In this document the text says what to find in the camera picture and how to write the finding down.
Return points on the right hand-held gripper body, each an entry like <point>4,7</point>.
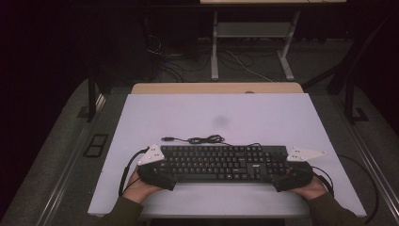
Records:
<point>301,171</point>

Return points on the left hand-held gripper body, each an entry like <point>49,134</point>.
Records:
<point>150,155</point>

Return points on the black computer keyboard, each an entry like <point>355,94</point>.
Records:
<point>219,163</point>

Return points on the person's right hand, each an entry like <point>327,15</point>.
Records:
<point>310,191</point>

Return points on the person's left hand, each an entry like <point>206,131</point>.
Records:
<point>138,191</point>

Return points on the black metal stand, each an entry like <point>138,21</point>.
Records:
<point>353,94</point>
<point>92,97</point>

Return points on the black floor socket frame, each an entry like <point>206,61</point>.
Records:
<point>95,145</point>

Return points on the aluminium floor rail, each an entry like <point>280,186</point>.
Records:
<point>62,188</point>
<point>373,166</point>

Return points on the grey metal desk frame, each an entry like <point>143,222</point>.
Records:
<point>254,29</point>

